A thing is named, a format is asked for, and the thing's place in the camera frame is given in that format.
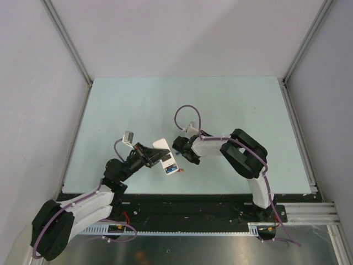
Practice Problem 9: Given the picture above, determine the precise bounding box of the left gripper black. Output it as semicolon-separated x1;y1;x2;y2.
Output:
119;142;169;182

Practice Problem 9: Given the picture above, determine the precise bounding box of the white remote control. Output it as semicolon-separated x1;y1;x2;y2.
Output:
152;139;179;175

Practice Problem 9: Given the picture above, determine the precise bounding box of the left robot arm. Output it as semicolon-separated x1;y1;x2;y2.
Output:
30;139;170;261

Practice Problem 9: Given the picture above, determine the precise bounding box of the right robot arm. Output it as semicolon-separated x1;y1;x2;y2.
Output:
172;129;275;222

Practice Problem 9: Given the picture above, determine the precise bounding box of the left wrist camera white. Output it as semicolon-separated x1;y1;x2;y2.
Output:
122;131;134;148

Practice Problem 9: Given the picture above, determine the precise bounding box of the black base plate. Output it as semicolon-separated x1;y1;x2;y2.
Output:
108;194;275;231

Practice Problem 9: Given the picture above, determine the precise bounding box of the grey slotted cable duct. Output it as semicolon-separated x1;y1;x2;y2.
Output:
78;222;276;237

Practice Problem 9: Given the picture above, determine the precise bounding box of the left aluminium frame post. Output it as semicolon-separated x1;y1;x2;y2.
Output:
40;0;93;86

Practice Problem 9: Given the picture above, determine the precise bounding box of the aluminium frame post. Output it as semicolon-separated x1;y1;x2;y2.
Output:
282;0;335;83
40;0;93;86

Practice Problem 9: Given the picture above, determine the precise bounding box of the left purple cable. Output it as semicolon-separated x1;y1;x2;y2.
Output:
31;137;138;259

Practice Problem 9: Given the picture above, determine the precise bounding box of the right aluminium frame post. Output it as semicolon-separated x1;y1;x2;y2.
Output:
282;0;335;83

